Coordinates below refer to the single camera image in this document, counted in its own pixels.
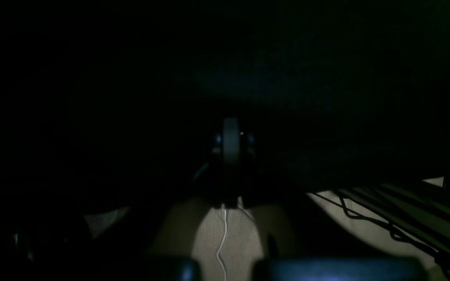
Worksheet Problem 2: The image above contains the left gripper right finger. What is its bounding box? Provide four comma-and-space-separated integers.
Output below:
232, 117, 425, 281

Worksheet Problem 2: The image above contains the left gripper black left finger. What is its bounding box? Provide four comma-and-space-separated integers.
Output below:
123, 117, 232, 281

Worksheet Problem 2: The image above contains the black table cloth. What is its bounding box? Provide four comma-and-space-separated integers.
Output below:
0, 0, 450, 212

